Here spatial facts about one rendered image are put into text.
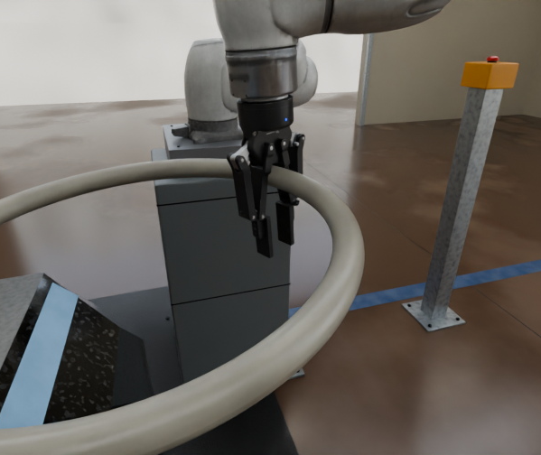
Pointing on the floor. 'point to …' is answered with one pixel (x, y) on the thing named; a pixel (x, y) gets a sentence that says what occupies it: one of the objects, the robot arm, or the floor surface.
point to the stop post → (461, 189)
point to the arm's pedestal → (219, 272)
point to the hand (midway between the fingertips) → (275, 230)
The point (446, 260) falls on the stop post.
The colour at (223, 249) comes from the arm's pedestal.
